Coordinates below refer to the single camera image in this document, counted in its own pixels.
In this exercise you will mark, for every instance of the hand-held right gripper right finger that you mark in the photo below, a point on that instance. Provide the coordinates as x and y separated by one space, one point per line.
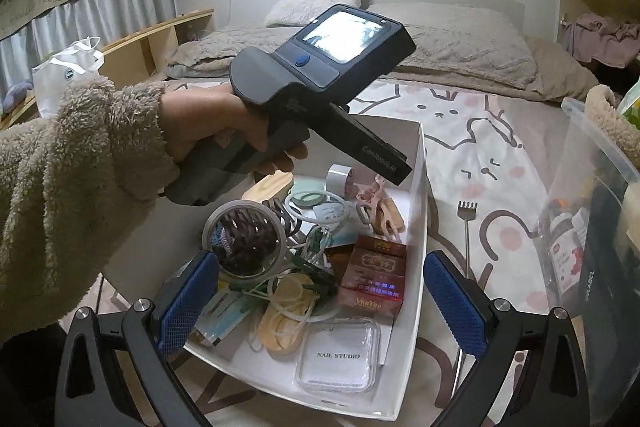
457 302

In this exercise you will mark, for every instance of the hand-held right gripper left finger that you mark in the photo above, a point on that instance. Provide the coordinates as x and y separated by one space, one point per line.
187 302

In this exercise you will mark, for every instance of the white shoe box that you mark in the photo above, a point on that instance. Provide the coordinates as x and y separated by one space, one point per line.
400 347

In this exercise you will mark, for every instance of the green clothespin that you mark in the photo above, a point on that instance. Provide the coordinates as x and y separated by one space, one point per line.
315 279

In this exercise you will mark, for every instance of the pink eyelash curler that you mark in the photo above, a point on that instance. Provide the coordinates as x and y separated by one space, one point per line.
370 194

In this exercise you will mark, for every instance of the person's left forearm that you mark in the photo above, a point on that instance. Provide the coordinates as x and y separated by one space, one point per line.
75 187

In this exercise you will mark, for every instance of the person's left hand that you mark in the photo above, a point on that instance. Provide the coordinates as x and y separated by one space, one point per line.
210 122

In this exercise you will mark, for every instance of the teal and white medicine box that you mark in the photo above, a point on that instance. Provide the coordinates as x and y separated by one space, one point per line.
225 312

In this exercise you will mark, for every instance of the fluffy cream pillow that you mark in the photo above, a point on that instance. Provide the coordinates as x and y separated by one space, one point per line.
315 2

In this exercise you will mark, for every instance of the red printed box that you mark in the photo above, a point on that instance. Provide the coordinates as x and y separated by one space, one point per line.
372 277

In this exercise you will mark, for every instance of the metal back scratcher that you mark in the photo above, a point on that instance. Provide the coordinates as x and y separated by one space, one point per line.
467 212

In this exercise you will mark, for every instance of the yellow rubber bands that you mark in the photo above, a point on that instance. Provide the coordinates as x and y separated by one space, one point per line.
280 327

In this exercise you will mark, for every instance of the folded beige quilt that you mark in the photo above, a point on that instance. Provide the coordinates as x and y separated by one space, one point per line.
215 47

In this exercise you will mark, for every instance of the silver tape roll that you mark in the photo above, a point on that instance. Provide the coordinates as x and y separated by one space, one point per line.
340 179

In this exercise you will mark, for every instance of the beige hair claw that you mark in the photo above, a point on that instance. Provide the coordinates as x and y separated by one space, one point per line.
387 219

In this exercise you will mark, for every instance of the red label bottle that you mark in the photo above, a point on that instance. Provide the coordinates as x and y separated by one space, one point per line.
565 252

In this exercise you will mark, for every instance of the wooden block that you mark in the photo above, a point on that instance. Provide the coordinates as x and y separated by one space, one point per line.
267 189

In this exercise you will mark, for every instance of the clear plastic nail case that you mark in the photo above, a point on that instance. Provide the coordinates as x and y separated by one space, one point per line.
337 354

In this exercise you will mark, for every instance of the white embroidery hoop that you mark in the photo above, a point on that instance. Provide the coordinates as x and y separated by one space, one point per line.
325 212

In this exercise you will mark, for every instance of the black box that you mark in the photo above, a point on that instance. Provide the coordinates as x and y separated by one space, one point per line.
610 282

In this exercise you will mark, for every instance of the beige quilted pillow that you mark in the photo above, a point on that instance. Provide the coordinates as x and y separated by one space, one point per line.
460 42

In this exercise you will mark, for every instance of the printed blanket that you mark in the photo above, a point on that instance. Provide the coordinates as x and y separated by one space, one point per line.
475 147

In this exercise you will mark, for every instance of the wooden bedside shelf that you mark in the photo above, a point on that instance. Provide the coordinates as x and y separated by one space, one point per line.
150 42

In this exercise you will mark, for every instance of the clear storage bin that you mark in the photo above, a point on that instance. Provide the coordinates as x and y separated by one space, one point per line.
590 142

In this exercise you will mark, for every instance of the white paper bag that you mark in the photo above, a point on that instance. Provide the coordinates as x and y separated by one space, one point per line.
65 77

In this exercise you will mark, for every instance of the beige bed sheet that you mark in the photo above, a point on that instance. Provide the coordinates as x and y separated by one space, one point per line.
555 72

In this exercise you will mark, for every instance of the green dotted tissue pack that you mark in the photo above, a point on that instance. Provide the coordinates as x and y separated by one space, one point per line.
632 102

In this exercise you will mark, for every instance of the mauve clothes pile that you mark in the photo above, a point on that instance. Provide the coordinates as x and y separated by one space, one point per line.
600 39

